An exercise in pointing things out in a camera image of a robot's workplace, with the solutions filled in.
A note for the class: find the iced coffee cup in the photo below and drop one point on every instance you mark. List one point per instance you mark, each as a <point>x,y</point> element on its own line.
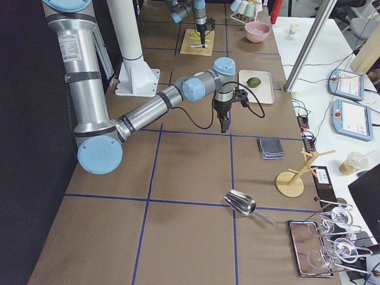
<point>354,162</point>

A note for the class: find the blue cup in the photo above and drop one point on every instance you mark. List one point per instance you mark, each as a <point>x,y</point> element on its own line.
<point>235,5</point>

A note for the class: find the far teach pendant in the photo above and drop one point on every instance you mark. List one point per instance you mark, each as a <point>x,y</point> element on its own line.
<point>346,84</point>

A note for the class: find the white cup rack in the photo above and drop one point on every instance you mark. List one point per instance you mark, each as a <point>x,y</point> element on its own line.
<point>241,18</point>

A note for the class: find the pink bowl of ice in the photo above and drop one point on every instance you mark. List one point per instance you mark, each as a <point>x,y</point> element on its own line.
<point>256,31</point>

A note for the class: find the red cylinder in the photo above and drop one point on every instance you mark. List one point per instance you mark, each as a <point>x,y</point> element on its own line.
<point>275,6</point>

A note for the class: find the black power strip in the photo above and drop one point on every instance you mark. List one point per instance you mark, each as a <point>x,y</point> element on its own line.
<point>303,122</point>

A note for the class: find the paper cup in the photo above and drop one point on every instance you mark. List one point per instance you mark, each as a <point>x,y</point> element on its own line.
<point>292,31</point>

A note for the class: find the green cup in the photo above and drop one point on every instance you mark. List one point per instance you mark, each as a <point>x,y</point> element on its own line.
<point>249,9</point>

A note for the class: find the aluminium frame post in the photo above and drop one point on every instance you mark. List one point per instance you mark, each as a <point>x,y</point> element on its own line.
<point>321,18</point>

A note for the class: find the white cup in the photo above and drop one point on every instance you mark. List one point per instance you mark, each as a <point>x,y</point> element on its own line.
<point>242,6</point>

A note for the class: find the metal glass rack tray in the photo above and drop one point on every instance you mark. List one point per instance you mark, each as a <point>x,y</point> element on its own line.
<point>303,241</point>

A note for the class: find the teach pendant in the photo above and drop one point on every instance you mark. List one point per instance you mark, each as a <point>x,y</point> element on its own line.
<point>352,119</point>
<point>346,84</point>

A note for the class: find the bamboo cutting board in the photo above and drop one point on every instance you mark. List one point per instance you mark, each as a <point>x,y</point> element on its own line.
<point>191,44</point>

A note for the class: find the steel scoop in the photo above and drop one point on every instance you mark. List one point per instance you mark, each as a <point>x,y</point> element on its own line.
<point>244,205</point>

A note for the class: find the white column mount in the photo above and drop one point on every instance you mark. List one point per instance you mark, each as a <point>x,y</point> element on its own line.
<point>136,78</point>

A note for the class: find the pink cup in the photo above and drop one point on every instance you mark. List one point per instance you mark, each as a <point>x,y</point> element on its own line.
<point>257,6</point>

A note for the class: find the folded grey cloth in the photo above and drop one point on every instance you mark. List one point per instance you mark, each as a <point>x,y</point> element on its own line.
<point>270,148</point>

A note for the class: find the wine glass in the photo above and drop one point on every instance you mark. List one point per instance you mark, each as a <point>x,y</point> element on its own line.
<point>335,222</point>
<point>324,257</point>

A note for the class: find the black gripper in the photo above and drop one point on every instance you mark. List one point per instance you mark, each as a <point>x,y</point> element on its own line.
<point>201,29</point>
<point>221,107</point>

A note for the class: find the green avocado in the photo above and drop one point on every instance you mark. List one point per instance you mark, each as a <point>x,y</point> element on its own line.
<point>253,82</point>

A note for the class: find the cream rabbit tray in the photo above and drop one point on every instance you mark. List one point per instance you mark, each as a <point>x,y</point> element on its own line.
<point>264,92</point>

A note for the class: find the near teach pendant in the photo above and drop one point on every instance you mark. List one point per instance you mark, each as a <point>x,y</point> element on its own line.
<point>352,119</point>

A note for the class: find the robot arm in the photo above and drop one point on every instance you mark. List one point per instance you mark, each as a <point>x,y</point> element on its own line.
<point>99,139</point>
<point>180,10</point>

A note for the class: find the wooden mug tree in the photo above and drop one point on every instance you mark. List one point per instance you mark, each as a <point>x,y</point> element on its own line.
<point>289,183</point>

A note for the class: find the white plastic spoon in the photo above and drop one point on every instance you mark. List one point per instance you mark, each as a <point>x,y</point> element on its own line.
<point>199,46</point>

